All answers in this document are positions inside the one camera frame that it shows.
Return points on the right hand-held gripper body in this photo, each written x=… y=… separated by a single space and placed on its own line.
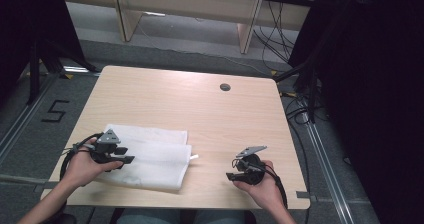
x=253 y=170

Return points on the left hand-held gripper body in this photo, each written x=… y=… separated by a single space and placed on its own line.
x=107 y=138

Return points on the white towel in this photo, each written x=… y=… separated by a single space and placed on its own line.
x=156 y=160

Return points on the person's right hand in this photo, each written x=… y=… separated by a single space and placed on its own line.
x=266 y=192

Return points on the person's left hand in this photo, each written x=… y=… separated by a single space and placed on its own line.
x=81 y=167

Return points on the grey tape strip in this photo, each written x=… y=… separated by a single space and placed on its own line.
x=302 y=194
x=46 y=186

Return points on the person's legs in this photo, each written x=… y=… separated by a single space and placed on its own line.
x=180 y=216

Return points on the black metal stand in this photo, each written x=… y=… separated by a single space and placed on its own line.
x=311 y=84
x=33 y=70

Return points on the black curtain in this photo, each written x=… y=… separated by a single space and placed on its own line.
x=373 y=84
x=30 y=24

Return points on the light wooden desk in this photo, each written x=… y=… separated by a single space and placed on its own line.
x=186 y=4

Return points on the metal floor rail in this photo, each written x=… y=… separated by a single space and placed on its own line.
x=328 y=167
x=20 y=124

